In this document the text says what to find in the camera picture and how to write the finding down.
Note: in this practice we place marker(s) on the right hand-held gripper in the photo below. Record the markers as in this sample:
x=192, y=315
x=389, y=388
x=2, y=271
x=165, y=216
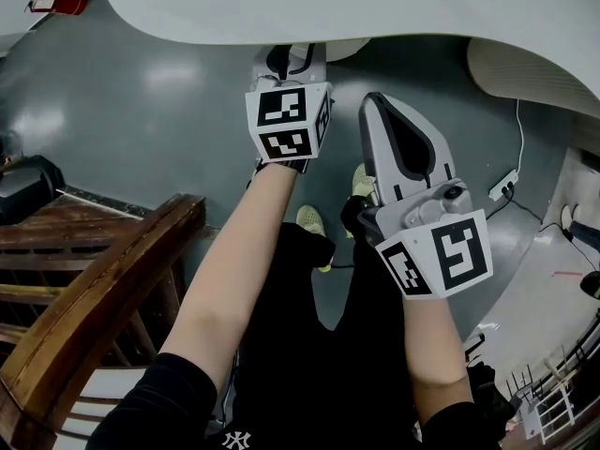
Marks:
x=450, y=251

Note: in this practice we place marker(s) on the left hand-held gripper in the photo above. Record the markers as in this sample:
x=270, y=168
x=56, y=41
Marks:
x=286, y=124

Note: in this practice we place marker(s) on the white kidney-shaped desk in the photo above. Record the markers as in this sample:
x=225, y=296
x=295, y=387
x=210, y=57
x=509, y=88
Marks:
x=281, y=7

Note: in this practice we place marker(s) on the person's right forearm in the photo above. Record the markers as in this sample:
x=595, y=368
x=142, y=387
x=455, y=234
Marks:
x=431, y=345

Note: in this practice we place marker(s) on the person's left forearm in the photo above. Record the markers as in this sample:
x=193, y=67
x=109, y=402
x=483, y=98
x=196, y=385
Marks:
x=225, y=274

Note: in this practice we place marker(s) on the person's pale yellow right shoe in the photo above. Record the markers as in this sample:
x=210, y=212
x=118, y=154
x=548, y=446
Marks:
x=362, y=181

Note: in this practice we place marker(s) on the white power strip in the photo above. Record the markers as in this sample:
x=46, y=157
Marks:
x=503, y=185

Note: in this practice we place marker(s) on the person's black trousers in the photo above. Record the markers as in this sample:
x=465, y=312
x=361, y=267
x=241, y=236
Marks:
x=304, y=246

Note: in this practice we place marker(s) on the red floor tape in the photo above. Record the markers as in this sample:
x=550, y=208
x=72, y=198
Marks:
x=567, y=273

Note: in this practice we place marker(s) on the black neon green object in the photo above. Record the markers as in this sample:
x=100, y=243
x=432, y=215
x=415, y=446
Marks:
x=591, y=286

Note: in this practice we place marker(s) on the red fire extinguisher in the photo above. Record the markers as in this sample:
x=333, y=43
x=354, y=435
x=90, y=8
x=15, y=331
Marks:
x=61, y=3

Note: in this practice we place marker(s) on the black rounded appliance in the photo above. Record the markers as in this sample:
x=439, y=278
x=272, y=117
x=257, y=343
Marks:
x=28, y=181

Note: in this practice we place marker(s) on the white metal rack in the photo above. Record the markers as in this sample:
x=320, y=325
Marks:
x=548, y=410

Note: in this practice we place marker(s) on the dark wooden stair railing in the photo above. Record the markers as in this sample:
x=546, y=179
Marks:
x=70, y=298

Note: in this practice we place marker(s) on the person's black shirt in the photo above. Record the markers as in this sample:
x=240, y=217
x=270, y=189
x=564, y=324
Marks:
x=150, y=410

